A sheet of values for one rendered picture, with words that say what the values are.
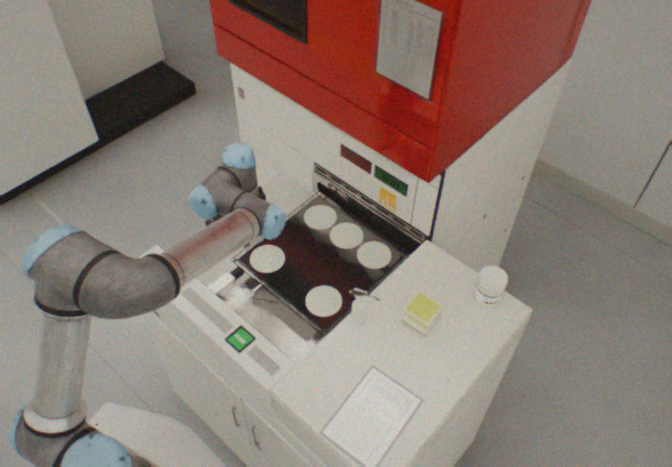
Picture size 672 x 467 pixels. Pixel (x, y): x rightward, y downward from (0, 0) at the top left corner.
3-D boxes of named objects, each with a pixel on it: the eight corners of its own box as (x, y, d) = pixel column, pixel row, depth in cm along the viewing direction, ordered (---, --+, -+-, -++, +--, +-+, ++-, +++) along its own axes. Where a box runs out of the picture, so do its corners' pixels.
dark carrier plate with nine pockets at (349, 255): (319, 196, 196) (319, 195, 196) (404, 254, 181) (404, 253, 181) (238, 260, 179) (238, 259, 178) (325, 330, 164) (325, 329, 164)
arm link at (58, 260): (52, 497, 123) (81, 266, 101) (0, 457, 127) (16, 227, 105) (99, 460, 133) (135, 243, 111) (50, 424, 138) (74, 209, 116)
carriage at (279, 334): (227, 281, 179) (226, 275, 177) (319, 358, 163) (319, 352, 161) (206, 298, 175) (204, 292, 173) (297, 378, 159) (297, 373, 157)
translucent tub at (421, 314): (416, 304, 162) (419, 289, 156) (440, 319, 159) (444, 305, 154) (400, 323, 158) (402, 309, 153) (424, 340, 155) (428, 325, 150)
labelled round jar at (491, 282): (482, 281, 167) (489, 260, 160) (505, 296, 164) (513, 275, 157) (468, 297, 163) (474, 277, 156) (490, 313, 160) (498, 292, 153)
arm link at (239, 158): (211, 155, 143) (234, 134, 147) (218, 188, 151) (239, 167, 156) (239, 168, 140) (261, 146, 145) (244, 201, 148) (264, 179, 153)
